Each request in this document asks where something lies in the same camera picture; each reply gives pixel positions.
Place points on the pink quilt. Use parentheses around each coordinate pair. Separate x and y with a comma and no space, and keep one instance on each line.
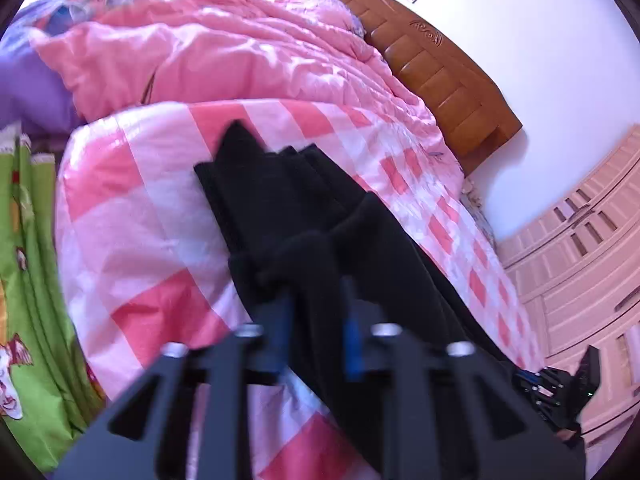
(125,53)

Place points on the pink checkered bed sheet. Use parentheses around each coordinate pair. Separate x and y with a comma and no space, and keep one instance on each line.
(142,260)

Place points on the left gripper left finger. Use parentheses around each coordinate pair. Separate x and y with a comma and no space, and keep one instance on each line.
(145,432)

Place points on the black sweatpants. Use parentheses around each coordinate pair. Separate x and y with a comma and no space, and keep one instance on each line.
(296,225)

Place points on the purple pillow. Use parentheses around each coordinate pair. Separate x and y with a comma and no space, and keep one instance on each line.
(32,94)

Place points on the floral nightstand cover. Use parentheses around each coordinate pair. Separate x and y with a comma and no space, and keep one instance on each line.
(470,198)

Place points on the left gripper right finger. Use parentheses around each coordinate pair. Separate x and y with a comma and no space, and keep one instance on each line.
(448,412)

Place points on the brown wooden headboard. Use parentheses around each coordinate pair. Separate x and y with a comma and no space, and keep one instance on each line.
(469,108)

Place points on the light wood wardrobe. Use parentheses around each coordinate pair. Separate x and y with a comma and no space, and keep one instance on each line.
(576,270)

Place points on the green cartoon cloth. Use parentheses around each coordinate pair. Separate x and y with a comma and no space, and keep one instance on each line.
(48,394)

